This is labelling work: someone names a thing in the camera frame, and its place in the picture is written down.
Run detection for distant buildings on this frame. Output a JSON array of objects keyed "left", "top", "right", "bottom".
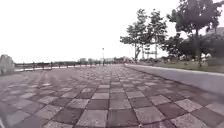
[{"left": 77, "top": 57, "right": 116, "bottom": 66}]

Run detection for chequered paving slab path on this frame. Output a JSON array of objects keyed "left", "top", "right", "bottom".
[{"left": 0, "top": 64, "right": 224, "bottom": 128}]

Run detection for grass strip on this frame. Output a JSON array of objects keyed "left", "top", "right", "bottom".
[{"left": 139, "top": 60, "right": 224, "bottom": 74}]

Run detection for row of trees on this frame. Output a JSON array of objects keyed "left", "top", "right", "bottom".
[{"left": 119, "top": 0, "right": 224, "bottom": 68}]

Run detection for building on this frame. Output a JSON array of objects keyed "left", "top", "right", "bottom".
[{"left": 205, "top": 26, "right": 224, "bottom": 37}]

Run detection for lamp post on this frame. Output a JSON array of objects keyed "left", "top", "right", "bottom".
[{"left": 101, "top": 47, "right": 105, "bottom": 66}]

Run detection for dark post railing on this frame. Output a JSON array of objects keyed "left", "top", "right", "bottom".
[{"left": 14, "top": 60, "right": 101, "bottom": 72}]

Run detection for low grey concrete wall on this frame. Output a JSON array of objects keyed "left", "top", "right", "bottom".
[{"left": 124, "top": 63, "right": 224, "bottom": 97}]

